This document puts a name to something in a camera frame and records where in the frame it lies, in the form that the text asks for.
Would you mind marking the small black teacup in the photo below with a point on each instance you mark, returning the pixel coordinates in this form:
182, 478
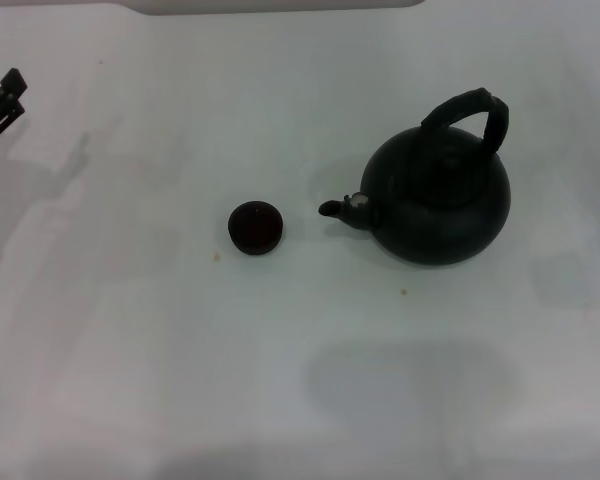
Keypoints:
255, 229

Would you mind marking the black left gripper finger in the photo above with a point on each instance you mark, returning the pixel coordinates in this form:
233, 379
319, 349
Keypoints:
2, 107

